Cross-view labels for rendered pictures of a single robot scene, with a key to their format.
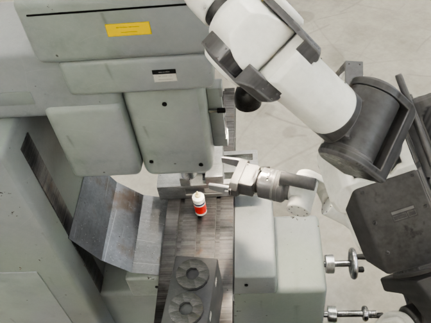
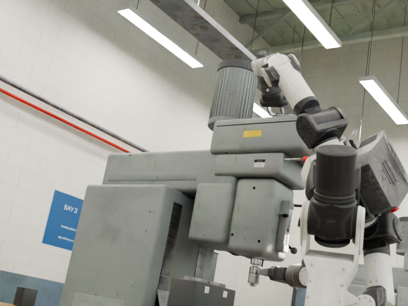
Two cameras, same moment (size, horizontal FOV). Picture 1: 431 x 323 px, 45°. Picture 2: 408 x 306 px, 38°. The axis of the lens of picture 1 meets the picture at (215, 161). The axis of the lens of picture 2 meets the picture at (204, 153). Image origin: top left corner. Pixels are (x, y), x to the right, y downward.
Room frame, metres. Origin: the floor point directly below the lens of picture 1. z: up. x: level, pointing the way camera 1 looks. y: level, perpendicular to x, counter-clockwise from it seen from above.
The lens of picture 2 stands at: (-1.24, -0.88, 1.01)
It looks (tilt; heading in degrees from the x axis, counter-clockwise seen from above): 16 degrees up; 30
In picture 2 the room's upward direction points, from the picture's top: 10 degrees clockwise
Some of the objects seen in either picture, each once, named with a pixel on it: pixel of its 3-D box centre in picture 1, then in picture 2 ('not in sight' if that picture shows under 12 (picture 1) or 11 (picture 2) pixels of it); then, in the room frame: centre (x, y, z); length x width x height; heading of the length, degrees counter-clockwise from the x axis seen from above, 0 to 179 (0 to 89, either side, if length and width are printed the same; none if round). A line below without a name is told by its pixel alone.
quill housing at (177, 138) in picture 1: (173, 109); (261, 219); (1.04, 0.09, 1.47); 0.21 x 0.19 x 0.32; 172
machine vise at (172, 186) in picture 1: (208, 170); not in sight; (1.20, 0.03, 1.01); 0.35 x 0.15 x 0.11; 83
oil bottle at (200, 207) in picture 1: (199, 201); not in sight; (1.07, 0.07, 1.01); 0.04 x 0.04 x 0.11
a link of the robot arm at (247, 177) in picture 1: (255, 181); (290, 275); (0.94, -0.10, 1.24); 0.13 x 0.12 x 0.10; 153
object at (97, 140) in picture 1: (103, 112); (224, 218); (1.07, 0.28, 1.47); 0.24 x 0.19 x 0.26; 172
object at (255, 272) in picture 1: (203, 243); not in sight; (1.04, 0.08, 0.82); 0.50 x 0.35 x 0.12; 82
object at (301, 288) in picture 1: (219, 291); not in sight; (1.03, 0.06, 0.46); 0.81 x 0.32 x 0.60; 82
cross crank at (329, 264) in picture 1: (343, 263); not in sight; (0.97, -0.41, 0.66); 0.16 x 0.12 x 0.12; 82
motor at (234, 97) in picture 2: not in sight; (234, 98); (1.07, 0.33, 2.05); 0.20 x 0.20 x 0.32
